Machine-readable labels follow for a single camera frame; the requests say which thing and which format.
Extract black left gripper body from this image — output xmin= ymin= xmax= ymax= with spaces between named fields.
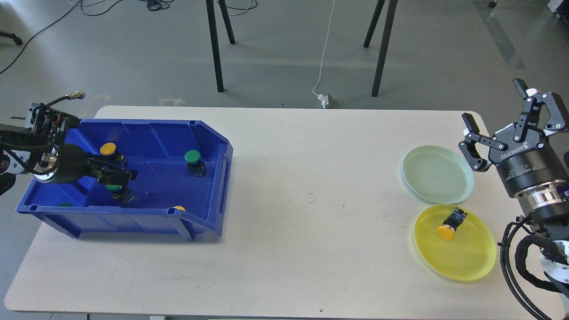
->
xmin=34 ymin=144 xmax=110 ymax=184

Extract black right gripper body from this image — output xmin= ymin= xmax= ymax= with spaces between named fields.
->
xmin=489 ymin=124 xmax=568 ymax=198

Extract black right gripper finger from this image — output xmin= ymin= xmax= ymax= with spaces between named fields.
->
xmin=513 ymin=78 xmax=569 ymax=142
xmin=459 ymin=113 xmax=508 ymax=172

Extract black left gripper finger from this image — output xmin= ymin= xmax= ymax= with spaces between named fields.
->
xmin=98 ymin=169 xmax=138 ymax=186
xmin=89 ymin=156 xmax=126 ymax=174

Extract green push button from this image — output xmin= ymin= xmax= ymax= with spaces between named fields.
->
xmin=105 ymin=185 xmax=136 ymax=205
xmin=184 ymin=149 xmax=207 ymax=178

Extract yellow push button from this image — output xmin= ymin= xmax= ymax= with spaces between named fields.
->
xmin=437 ymin=207 xmax=468 ymax=241
xmin=99 ymin=142 xmax=125 ymax=163

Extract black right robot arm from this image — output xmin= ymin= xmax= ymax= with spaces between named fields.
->
xmin=459 ymin=78 xmax=569 ymax=320

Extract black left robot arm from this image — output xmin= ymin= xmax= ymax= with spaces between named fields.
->
xmin=0 ymin=91 xmax=137 ymax=204

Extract light green plate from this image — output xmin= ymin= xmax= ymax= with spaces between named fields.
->
xmin=401 ymin=145 xmax=475 ymax=204

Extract yellow plate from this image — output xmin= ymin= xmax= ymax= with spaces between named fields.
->
xmin=413 ymin=204 xmax=497 ymax=282

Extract blue plastic bin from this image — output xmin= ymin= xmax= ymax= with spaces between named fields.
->
xmin=16 ymin=119 xmax=233 ymax=241

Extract white power adapter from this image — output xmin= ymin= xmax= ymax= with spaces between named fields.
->
xmin=317 ymin=94 xmax=336 ymax=109

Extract black stand leg right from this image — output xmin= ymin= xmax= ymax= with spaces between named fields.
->
xmin=362 ymin=0 xmax=398 ymax=97

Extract black stand leg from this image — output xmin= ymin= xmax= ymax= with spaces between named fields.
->
xmin=362 ymin=0 xmax=398 ymax=97
xmin=205 ymin=0 xmax=236 ymax=93

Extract black stand leg left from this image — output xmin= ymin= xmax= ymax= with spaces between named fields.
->
xmin=205 ymin=0 xmax=236 ymax=93

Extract black floor cables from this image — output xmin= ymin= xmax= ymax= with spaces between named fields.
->
xmin=0 ymin=0 xmax=258 ymax=75

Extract white cable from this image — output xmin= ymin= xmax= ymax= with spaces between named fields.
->
xmin=312 ymin=0 xmax=336 ymax=96

